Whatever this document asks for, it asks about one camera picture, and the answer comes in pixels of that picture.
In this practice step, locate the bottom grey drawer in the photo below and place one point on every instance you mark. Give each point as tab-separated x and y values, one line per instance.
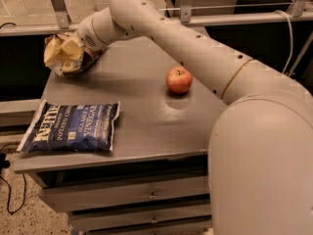
162	228

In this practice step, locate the grey drawer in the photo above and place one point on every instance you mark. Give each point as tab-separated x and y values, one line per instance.
123	192
137	216
162	228

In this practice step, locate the red apple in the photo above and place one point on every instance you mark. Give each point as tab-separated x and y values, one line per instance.
179	80

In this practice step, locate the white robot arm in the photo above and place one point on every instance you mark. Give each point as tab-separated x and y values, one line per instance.
260	152

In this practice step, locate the middle grey drawer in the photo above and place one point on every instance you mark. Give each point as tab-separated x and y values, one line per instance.
137	216

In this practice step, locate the grey drawer cabinet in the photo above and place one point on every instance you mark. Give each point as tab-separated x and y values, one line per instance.
157	133

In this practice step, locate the brown chip bag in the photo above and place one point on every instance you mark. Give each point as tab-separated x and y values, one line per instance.
65	54

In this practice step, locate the grey metal railing frame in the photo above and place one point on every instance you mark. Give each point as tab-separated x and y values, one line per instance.
44	16

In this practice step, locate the blue Kettle chip bag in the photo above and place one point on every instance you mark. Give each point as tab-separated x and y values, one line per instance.
71	128

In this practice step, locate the top grey drawer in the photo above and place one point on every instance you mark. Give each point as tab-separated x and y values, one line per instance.
123	192

